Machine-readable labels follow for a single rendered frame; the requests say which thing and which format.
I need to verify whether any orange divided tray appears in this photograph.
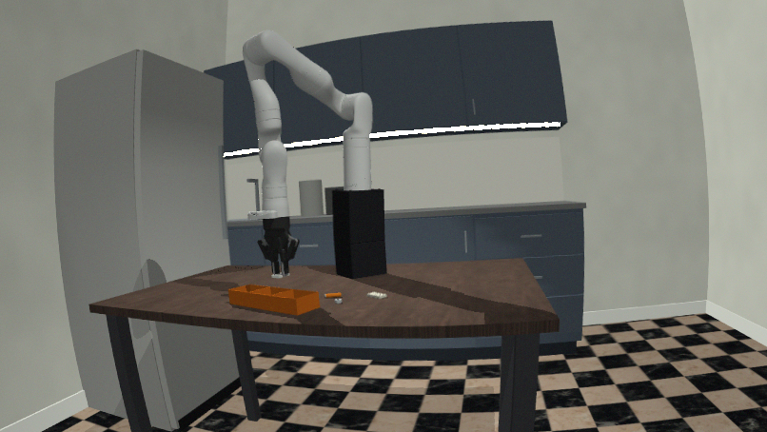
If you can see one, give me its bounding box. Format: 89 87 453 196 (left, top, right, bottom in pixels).
228 285 320 315

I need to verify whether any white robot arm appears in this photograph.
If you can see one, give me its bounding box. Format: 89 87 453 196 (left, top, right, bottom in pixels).
243 29 373 220

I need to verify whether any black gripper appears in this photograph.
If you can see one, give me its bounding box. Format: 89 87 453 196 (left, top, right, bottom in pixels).
258 216 300 276

